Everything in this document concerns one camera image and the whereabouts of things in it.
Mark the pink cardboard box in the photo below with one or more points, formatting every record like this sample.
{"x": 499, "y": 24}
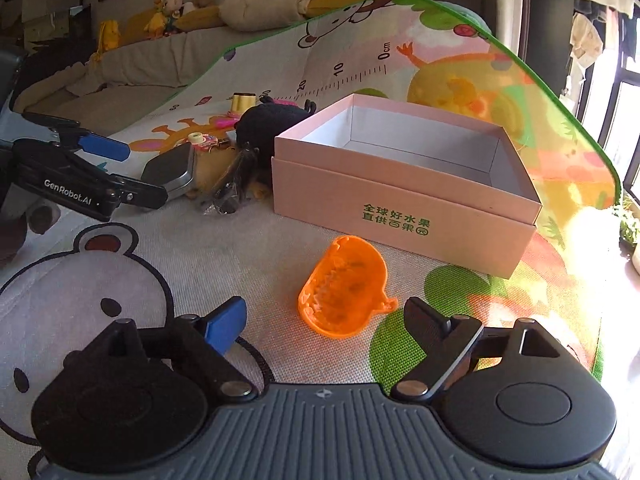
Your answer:
{"x": 442, "y": 185}

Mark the clear packet of black items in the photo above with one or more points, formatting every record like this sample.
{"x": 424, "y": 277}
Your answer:
{"x": 229, "y": 192}

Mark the orange plastic toy shell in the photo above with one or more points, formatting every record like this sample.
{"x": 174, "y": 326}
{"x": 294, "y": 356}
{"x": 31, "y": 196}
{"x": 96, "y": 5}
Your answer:
{"x": 346, "y": 289}

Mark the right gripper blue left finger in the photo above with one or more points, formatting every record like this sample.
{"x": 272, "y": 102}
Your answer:
{"x": 198, "y": 347}

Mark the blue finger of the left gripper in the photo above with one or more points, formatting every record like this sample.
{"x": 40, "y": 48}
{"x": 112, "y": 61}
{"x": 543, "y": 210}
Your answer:
{"x": 120, "y": 190}
{"x": 68, "y": 134}

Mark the yellow pudding toy pink base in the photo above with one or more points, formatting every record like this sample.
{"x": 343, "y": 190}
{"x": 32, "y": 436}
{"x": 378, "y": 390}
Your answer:
{"x": 241, "y": 101}

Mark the yellow plush duck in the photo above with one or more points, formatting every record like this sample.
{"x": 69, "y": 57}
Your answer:
{"x": 155, "y": 27}

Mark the grey covered sofa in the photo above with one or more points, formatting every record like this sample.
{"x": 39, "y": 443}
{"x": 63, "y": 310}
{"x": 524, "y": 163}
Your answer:
{"x": 131, "y": 81}

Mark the silver metal tin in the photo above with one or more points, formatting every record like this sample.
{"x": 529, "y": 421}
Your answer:
{"x": 173, "y": 170}

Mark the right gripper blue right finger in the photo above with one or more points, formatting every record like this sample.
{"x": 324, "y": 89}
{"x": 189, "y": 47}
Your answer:
{"x": 446, "y": 342}

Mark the beige bolster pillow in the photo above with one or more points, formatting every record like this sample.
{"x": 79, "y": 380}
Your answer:
{"x": 258, "y": 15}

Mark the tan fluffy plush keychain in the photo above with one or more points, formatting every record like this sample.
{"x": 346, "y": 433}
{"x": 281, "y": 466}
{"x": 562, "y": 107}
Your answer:
{"x": 209, "y": 167}

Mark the black plush toy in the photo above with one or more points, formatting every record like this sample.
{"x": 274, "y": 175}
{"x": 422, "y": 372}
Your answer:
{"x": 260, "y": 125}

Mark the colourful cartoon play mat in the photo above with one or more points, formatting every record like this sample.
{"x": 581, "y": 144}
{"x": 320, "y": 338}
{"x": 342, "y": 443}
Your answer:
{"x": 65, "y": 286}

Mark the small doll figure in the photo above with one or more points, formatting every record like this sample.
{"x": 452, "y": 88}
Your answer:
{"x": 169, "y": 8}

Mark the yellow banana cushion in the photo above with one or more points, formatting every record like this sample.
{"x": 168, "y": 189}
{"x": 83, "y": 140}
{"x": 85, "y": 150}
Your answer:
{"x": 199, "y": 18}

